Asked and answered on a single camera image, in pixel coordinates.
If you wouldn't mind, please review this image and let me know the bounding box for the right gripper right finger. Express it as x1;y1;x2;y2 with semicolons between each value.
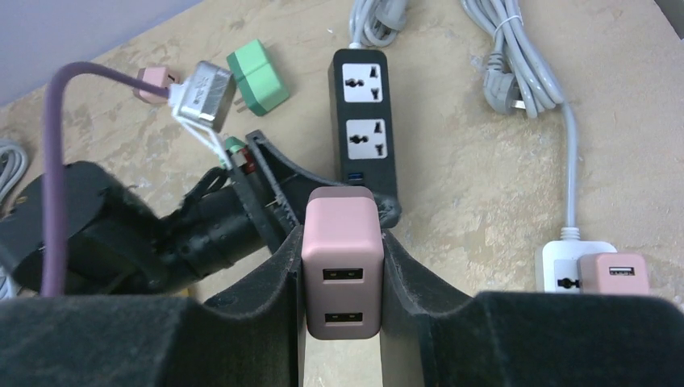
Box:
380;232;683;386

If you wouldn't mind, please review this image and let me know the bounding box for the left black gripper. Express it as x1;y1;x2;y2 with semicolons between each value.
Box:
155;129;402;289

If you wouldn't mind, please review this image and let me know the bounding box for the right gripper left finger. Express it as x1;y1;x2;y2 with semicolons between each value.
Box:
1;227;305;386

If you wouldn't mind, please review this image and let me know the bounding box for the pink charger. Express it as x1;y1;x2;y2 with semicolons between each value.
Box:
301;186;384;340
578;252;650;296

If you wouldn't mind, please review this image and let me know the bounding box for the green usb charger plug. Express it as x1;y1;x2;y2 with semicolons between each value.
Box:
227;39;290;117

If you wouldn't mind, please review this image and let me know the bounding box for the black power strip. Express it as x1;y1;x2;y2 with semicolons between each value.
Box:
328;48;398;198

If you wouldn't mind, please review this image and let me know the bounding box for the pink usb charger plug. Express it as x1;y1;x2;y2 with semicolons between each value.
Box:
133;66;181;105

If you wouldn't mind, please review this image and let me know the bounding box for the green charger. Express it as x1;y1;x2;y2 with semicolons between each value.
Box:
224;136;257;175

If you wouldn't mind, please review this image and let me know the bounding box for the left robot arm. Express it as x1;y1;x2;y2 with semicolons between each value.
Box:
1;129;402;295

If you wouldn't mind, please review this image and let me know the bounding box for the white power strip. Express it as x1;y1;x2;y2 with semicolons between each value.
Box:
534;227;617;294

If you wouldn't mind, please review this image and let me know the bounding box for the pink charger on white strip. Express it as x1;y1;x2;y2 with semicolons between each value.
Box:
578;252;650;296

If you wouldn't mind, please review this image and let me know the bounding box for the grey cable bundle middle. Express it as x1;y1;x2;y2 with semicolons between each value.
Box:
348;0;411;50

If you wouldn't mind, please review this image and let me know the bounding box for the grey cable bundle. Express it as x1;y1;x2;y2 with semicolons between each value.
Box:
460;0;582;241
348;0;411;50

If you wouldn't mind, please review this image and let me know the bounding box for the grey cable bundle right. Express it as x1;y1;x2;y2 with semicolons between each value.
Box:
460;0;582;241

